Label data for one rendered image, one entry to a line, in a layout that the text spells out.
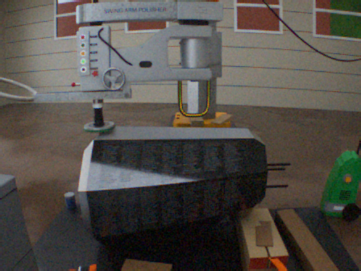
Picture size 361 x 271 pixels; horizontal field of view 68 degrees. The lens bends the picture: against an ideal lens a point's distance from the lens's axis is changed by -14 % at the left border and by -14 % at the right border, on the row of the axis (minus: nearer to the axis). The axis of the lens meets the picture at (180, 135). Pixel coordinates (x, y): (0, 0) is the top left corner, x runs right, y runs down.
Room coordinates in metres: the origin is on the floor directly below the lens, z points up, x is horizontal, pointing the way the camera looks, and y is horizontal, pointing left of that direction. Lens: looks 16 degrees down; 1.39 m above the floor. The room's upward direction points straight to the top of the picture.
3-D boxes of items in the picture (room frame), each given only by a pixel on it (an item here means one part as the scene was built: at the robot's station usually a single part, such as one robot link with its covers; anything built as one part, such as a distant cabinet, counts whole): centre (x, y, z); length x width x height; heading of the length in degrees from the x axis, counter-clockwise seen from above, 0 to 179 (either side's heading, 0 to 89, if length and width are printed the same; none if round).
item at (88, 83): (2.02, 0.48, 1.35); 0.36 x 0.22 x 0.45; 100
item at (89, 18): (2.07, 0.21, 1.64); 0.96 x 0.25 x 0.17; 100
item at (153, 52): (2.06, 0.17, 1.33); 0.74 x 0.23 x 0.49; 100
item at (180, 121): (2.76, -0.19, 0.76); 0.49 x 0.49 x 0.05; 87
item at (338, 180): (2.25, -1.47, 0.43); 0.35 x 0.35 x 0.87; 72
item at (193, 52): (2.12, -0.09, 1.37); 0.19 x 0.19 x 0.20
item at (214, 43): (2.57, -0.16, 1.39); 0.74 x 0.34 x 0.25; 171
